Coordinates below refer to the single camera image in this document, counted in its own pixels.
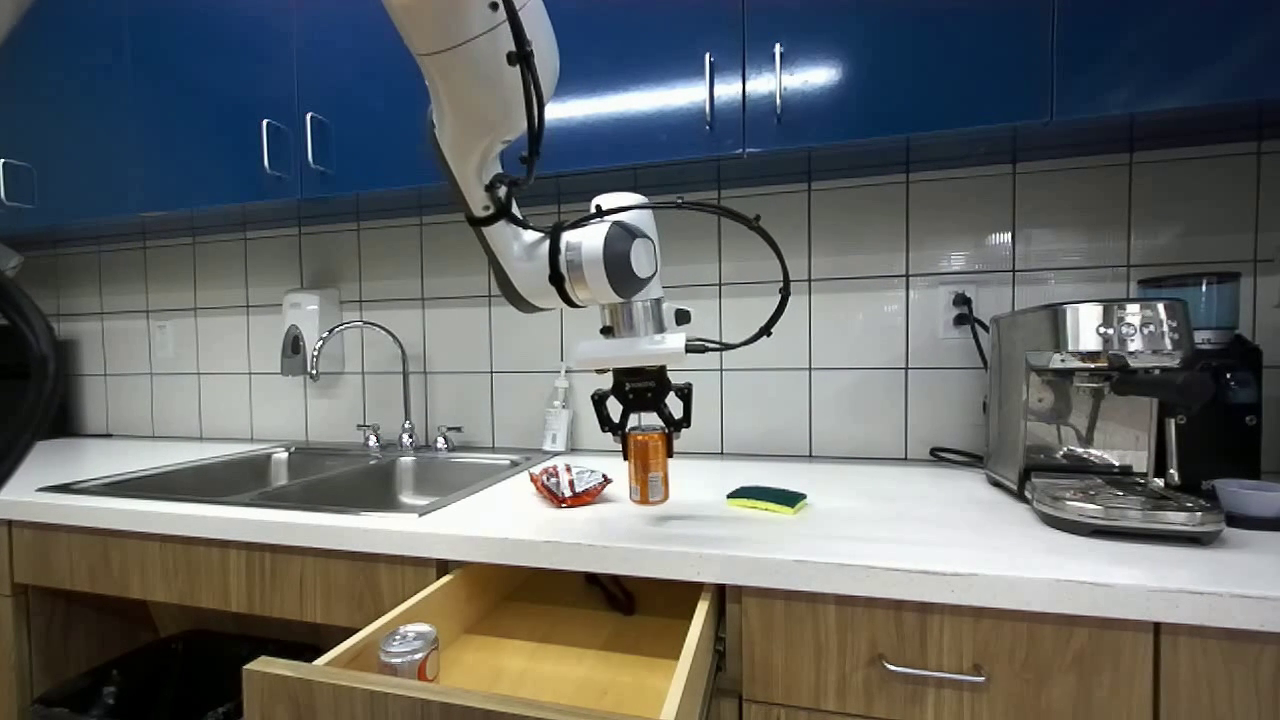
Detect green yellow sponge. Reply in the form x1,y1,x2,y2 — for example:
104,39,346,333
725,484,807,517

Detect black trash bin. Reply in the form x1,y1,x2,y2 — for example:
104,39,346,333
26,630,314,720

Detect chrome faucet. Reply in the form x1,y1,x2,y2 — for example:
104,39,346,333
307,317,472,457

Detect black coffee grinder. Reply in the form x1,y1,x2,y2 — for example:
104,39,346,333
1138,274,1262,491

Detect silver right drawer handle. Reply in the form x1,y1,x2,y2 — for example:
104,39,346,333
876,655,989,687

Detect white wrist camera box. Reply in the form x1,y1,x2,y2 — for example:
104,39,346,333
573,299,687,372

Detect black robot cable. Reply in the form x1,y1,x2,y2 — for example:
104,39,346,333
462,0,797,358

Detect stainless steel sink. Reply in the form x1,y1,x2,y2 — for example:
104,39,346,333
59,450,535,511

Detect silver espresso machine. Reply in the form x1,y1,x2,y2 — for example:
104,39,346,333
982,295,1222,540

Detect blue upper cabinets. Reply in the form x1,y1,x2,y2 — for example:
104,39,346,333
0,0,1280,243

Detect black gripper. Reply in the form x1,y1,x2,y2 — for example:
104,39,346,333
592,370,690,459

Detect white wall soap dispenser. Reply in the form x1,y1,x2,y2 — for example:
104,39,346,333
279,289,338,380

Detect red chip bag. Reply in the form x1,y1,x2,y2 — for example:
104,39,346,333
529,459,606,507

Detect grey bowl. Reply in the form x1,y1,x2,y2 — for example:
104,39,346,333
1210,475,1280,530

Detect wooden drawer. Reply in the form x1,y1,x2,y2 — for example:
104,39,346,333
243,569,720,720
739,592,1155,720

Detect clear soap pump bottle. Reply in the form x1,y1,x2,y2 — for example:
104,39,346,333
540,370,573,451

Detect silver can in drawer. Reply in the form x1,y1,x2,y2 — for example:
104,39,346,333
379,626,438,681

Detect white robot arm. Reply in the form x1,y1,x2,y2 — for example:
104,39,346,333
384,0,690,459

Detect black power plug cable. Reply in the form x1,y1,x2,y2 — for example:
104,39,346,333
923,289,995,472

